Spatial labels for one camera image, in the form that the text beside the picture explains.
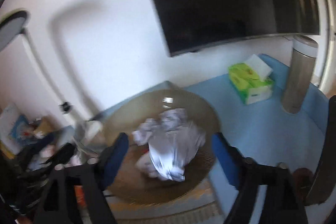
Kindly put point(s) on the brown ribbed bowl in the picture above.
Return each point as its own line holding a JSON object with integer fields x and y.
{"x": 132, "y": 185}

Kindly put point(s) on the white desk lamp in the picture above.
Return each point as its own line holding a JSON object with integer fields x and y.
{"x": 13, "y": 25}

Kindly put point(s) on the green tissue pack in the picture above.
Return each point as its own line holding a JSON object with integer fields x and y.
{"x": 251, "y": 79}

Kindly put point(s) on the patterned woven table mat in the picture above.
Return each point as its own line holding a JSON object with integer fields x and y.
{"x": 198, "y": 206}

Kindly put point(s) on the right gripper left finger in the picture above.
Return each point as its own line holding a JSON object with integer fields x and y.
{"x": 111, "y": 159}

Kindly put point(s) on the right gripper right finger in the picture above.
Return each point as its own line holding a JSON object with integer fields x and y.
{"x": 230, "y": 160}

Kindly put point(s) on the white paper ball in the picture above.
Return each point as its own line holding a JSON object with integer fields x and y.
{"x": 173, "y": 140}

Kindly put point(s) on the blue cover workbook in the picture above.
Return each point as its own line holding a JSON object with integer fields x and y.
{"x": 20, "y": 132}

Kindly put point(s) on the grey thermos bottle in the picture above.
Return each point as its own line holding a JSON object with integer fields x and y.
{"x": 301, "y": 69}

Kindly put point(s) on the white cover workbook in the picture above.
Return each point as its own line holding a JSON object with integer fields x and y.
{"x": 9, "y": 117}

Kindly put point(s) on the kraft paper pen holder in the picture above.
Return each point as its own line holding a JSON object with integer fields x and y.
{"x": 42, "y": 127}

